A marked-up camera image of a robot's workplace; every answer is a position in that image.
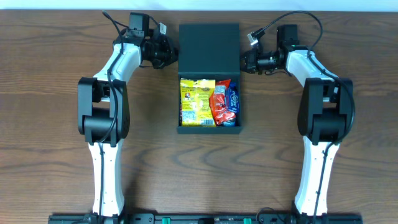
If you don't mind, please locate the dark green hinged gift box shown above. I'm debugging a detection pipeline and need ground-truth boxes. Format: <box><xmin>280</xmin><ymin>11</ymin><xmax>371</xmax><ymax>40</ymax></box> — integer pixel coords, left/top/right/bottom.
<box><xmin>176</xmin><ymin>22</ymin><xmax>243</xmax><ymax>135</ymax></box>

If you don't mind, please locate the red snack packet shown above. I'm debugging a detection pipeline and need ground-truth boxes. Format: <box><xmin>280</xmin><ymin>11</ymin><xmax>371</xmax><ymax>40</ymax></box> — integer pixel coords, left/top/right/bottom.
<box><xmin>209</xmin><ymin>80</ymin><xmax>236</xmax><ymax>126</ymax></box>

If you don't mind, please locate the blue Oreo cookie pack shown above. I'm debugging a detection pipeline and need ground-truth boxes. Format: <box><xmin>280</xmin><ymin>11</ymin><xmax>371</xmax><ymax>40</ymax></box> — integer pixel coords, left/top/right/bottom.
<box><xmin>221</xmin><ymin>119</ymin><xmax>236</xmax><ymax>127</ymax></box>

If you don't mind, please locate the yellow snack packet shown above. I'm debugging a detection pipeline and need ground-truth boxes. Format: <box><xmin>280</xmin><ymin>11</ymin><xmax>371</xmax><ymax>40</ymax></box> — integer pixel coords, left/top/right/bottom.
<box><xmin>180</xmin><ymin>79</ymin><xmax>216</xmax><ymax>127</ymax></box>

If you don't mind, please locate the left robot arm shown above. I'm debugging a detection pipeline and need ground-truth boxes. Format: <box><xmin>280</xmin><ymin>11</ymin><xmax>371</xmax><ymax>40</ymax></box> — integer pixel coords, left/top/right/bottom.
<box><xmin>78</xmin><ymin>12</ymin><xmax>178</xmax><ymax>223</ymax></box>

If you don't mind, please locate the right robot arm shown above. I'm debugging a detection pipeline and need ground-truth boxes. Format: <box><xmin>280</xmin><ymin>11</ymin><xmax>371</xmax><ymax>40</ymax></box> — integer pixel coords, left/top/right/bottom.
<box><xmin>241</xmin><ymin>24</ymin><xmax>362</xmax><ymax>223</ymax></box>

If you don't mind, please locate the left black cable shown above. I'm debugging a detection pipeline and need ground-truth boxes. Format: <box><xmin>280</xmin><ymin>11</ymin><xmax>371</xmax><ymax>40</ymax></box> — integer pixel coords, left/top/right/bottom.
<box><xmin>93</xmin><ymin>11</ymin><xmax>131</xmax><ymax>224</ymax></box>

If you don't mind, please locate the black cable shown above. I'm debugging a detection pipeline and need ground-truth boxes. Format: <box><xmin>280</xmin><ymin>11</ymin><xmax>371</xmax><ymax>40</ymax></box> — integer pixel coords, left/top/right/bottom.
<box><xmin>256</xmin><ymin>11</ymin><xmax>356</xmax><ymax>224</ymax></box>
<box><xmin>93</xmin><ymin>11</ymin><xmax>131</xmax><ymax>224</ymax></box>

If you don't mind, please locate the right black cable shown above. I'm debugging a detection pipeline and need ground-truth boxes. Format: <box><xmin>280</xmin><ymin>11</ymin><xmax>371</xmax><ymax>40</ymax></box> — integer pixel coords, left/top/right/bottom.
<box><xmin>256</xmin><ymin>11</ymin><xmax>356</xmax><ymax>224</ymax></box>

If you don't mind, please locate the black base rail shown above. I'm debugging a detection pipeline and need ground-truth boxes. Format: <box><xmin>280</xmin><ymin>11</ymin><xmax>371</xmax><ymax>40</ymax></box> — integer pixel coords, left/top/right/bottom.
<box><xmin>48</xmin><ymin>212</ymin><xmax>364</xmax><ymax>224</ymax></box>

